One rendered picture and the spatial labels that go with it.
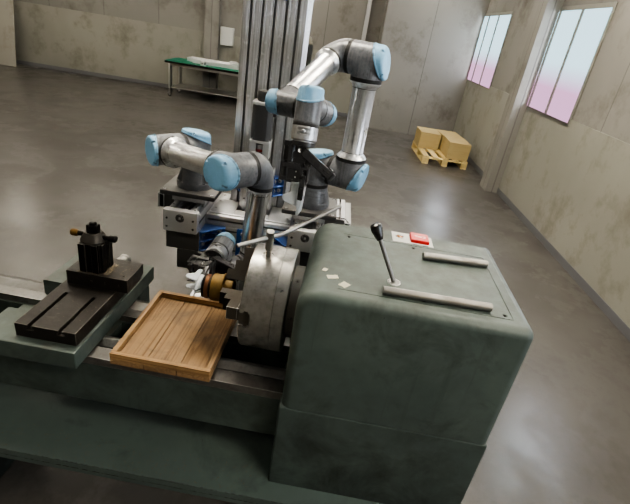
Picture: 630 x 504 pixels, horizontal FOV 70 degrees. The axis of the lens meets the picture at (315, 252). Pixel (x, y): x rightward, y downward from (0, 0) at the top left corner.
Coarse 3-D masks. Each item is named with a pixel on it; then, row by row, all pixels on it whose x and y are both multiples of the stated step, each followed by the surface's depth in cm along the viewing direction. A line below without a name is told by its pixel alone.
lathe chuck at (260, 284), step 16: (256, 256) 128; (256, 272) 125; (272, 272) 125; (256, 288) 123; (272, 288) 123; (240, 304) 123; (256, 304) 123; (272, 304) 123; (256, 320) 124; (240, 336) 128; (256, 336) 127
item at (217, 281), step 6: (204, 276) 137; (210, 276) 137; (216, 276) 137; (222, 276) 137; (204, 282) 135; (210, 282) 136; (216, 282) 135; (222, 282) 135; (228, 282) 137; (234, 282) 140; (204, 288) 135; (210, 288) 135; (216, 288) 135; (234, 288) 141; (204, 294) 136; (210, 294) 135; (216, 294) 135; (216, 300) 137
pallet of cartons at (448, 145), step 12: (420, 132) 798; (432, 132) 800; (444, 132) 817; (420, 144) 799; (432, 144) 798; (444, 144) 781; (456, 144) 746; (468, 144) 750; (420, 156) 791; (432, 156) 760; (444, 156) 768; (456, 156) 755
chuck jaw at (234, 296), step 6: (222, 288) 134; (228, 288) 135; (222, 294) 133; (228, 294) 132; (234, 294) 132; (240, 294) 133; (222, 300) 133; (228, 300) 130; (234, 300) 129; (240, 300) 130; (228, 306) 126; (234, 306) 126; (228, 312) 126; (234, 312) 126; (246, 312) 124; (228, 318) 127; (234, 318) 127; (240, 318) 125; (246, 318) 125; (246, 324) 125
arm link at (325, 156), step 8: (312, 152) 177; (320, 152) 177; (328, 152) 178; (320, 160) 177; (328, 160) 177; (312, 168) 178; (312, 176) 180; (320, 176) 179; (312, 184) 181; (320, 184) 182; (328, 184) 182
